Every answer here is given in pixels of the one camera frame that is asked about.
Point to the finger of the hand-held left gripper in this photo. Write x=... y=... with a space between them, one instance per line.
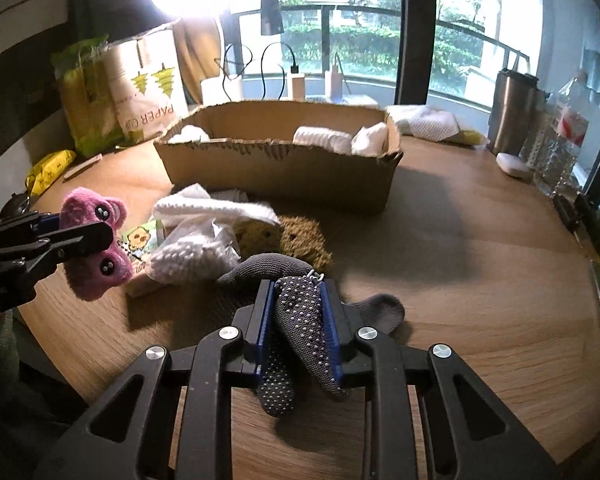
x=85 y=240
x=47 y=222

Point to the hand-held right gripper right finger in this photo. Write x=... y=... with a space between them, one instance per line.
x=331 y=330

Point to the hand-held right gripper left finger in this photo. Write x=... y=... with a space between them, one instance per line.
x=265 y=325

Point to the grey dotted sock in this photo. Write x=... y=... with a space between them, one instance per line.
x=275 y=385
x=307 y=330

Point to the beige sponge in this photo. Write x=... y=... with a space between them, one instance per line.
x=145 y=286

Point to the cardboard box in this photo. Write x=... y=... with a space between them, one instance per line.
x=280 y=175

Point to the yellow packet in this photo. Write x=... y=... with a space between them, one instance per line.
x=47 y=170

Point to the green plastic bag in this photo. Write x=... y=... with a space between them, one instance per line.
x=87 y=110

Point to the white crumpled cloth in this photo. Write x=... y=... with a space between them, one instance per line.
x=190 y=135

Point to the paper cup pack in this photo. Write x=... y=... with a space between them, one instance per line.
x=145 y=90

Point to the white desk lamp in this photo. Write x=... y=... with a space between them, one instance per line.
x=220 y=90

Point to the olive curtain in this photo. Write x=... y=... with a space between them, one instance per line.
x=195 y=60

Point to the white cloth in clear pack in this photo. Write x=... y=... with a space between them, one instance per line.
x=430 y=122

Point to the large white charger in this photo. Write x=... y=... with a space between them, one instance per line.
x=296 y=86

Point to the slim white charger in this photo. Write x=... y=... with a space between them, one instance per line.
x=334 y=80

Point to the black object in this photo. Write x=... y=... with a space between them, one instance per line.
x=577 y=220

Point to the steel tumbler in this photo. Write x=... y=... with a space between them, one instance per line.
x=511 y=115

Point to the balcony railing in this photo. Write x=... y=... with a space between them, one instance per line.
x=325 y=35

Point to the clear water bottle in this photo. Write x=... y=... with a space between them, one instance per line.
x=562 y=145

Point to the black window frame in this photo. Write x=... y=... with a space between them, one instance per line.
x=415 y=30

